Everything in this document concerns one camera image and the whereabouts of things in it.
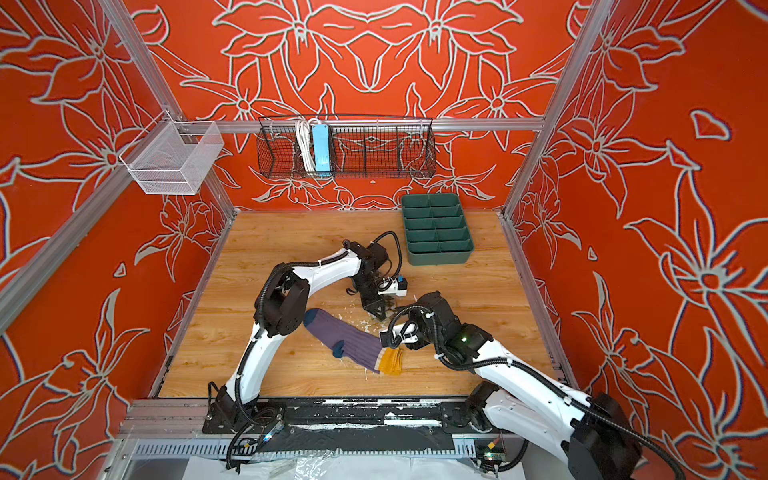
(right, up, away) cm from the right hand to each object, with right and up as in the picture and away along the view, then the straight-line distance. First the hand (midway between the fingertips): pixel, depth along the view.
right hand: (398, 310), depth 80 cm
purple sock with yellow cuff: (-13, -11, +6) cm, 18 cm away
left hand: (-4, -3, +12) cm, 13 cm away
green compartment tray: (+16, +23, +27) cm, 39 cm away
